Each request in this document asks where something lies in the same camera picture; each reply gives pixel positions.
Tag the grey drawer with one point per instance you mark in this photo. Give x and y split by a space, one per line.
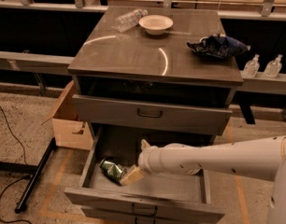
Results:
148 115
126 218

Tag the grey top drawer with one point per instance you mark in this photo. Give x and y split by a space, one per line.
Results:
148 115

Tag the right clear sanitizer bottle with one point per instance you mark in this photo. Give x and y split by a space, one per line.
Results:
273 67

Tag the black metal floor stand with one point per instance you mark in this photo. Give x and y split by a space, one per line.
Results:
33 173

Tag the open middle drawer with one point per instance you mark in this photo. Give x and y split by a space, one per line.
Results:
178 197

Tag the clear plastic water bottle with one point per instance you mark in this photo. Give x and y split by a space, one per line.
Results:
129 20

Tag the white ceramic bowl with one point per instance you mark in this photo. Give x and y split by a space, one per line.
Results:
155 24

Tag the clear sanitizer bottle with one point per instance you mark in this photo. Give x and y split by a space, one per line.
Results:
273 67
251 67

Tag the left clear sanitizer bottle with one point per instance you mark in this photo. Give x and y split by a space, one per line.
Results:
251 67

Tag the grey metal shelf rail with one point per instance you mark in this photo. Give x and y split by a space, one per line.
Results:
36 63

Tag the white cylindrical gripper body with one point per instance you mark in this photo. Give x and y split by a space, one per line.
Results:
148 159

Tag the grey bottom drawer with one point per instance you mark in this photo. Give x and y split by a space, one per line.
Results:
126 218

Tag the cardboard box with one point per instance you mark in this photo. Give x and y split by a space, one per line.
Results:
69 131

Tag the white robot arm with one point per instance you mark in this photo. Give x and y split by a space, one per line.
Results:
261 159

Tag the grey drawer cabinet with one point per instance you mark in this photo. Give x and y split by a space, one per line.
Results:
136 66

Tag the blue chip bag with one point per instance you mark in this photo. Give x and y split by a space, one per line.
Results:
218 46

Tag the green crushed soda can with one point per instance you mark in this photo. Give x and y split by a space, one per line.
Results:
111 170

